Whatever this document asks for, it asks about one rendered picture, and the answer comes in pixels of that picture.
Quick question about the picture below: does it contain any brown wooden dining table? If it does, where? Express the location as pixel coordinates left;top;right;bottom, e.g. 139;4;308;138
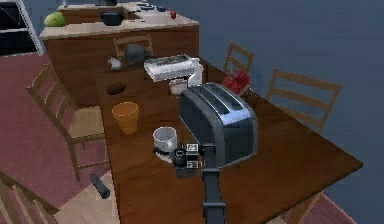
95;54;364;224

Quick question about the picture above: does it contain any black pot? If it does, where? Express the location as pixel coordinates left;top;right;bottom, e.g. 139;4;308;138
97;10;126;27

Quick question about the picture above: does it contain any orange cup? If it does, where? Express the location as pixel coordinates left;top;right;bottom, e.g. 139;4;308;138
111;101;140;136

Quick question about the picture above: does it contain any white framed window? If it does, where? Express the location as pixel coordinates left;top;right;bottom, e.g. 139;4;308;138
0;0;45;58

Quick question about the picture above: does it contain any black cylinder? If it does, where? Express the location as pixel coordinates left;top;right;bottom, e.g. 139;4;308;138
88;172;111;200

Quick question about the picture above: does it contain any red object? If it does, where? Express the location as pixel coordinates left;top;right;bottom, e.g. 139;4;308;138
221;69;251;96

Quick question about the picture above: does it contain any white mug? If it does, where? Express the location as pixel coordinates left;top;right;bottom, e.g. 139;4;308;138
152;126;179;155

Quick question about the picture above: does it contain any dark brown bowl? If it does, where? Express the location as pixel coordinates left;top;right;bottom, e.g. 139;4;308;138
105;81;127;96

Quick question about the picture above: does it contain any brown kitchen counter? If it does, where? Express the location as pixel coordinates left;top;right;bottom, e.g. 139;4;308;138
38;1;201;108

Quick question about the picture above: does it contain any white bottle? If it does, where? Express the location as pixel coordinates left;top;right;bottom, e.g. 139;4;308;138
187;57;205;88

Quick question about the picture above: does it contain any small white cup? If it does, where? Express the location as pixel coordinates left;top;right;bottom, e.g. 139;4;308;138
168;78;190;97

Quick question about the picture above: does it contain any silver black toaster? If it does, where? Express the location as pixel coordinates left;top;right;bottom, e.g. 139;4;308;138
177;82;260;168

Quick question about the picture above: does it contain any small white teapot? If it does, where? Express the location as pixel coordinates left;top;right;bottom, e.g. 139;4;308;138
107;57;124;72

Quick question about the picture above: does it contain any dark grey kettle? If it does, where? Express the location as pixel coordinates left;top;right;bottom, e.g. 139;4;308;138
123;43;150;67

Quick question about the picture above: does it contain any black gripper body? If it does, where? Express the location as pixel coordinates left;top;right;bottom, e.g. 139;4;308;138
170;147;198;179

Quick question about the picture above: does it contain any green lettuce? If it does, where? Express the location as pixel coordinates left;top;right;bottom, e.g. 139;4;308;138
43;11;68;28

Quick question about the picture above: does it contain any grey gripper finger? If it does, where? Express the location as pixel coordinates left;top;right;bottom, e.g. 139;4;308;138
153;149;175;158

